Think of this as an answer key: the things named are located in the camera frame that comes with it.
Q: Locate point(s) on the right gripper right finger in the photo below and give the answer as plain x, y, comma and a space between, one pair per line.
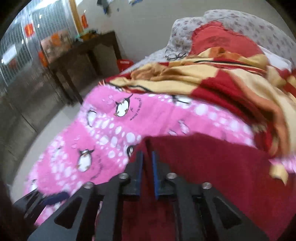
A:
201, 212

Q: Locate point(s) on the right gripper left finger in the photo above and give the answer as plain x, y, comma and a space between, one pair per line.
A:
94, 212

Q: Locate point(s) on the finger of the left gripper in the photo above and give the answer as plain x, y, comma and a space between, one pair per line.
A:
55, 198

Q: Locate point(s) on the dark red fleece garment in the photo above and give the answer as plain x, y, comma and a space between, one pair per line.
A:
239, 172

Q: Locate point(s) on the pink penguin quilt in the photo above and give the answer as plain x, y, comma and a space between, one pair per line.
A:
94, 146

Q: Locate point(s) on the red plastic bin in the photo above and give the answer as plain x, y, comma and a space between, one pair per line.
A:
124, 64

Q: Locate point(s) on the dark wooden desk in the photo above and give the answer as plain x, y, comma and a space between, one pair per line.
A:
78, 58

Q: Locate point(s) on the red and yellow blanket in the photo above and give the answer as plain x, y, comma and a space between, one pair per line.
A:
250, 87

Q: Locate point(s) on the black eyeglasses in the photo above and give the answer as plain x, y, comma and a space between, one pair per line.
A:
173, 56

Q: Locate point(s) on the white pillow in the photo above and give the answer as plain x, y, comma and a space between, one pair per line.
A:
277, 61

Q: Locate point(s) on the red heart cushion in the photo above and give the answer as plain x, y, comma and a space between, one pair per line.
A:
214, 34

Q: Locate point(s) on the floral padded headboard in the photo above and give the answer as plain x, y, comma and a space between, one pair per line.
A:
259, 30

